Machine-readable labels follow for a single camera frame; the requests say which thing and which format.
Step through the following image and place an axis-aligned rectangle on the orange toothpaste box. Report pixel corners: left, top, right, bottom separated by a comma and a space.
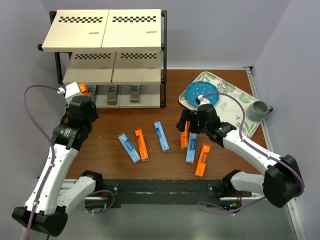
194, 143, 211, 177
135, 128, 149, 162
180, 121, 189, 150
78, 83, 88, 96

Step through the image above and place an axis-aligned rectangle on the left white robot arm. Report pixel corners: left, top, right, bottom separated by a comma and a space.
12, 95, 104, 237

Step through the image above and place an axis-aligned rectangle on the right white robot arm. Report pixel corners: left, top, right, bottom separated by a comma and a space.
176, 103, 305, 208

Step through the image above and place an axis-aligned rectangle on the beige three-tier shelf rack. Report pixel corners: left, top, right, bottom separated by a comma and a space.
37, 9, 168, 109

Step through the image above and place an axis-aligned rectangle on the floral rectangular serving tray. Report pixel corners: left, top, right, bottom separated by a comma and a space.
178, 71, 258, 128

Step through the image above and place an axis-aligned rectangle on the blue dotted plate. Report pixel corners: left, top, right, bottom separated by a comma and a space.
185, 81, 220, 107

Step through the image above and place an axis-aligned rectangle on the blue toothpaste box centre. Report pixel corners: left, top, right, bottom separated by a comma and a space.
154, 121, 170, 153

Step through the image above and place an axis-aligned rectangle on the blue toothpaste box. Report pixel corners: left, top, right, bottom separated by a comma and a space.
154, 121, 170, 153
118, 133, 141, 164
185, 132, 197, 164

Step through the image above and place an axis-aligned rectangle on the blue toothpaste box right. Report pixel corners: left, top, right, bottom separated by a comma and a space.
185, 132, 197, 164

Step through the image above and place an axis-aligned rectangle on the blue toothpaste box left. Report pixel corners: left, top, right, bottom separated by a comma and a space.
118, 133, 141, 164

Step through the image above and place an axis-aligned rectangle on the grey ceramic mug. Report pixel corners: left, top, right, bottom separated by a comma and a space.
246, 101, 274, 122

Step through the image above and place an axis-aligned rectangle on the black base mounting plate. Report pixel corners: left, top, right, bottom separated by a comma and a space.
103, 179, 252, 209

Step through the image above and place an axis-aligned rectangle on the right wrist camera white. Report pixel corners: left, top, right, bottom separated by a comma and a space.
195, 95, 210, 106

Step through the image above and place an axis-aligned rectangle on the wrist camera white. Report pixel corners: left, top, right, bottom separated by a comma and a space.
195, 95, 210, 106
56, 82, 83, 107

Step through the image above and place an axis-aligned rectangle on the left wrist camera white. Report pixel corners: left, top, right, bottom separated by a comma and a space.
56, 82, 83, 107

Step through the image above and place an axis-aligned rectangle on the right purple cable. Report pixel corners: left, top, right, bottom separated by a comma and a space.
196, 92, 306, 215

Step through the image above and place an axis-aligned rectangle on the purple cable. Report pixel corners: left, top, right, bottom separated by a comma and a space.
196, 92, 306, 215
23, 84, 116, 240

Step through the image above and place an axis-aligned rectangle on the aluminium frame rail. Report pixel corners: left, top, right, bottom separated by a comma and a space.
18, 174, 308, 240

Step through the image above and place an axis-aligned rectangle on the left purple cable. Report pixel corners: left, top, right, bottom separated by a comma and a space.
23, 84, 116, 240

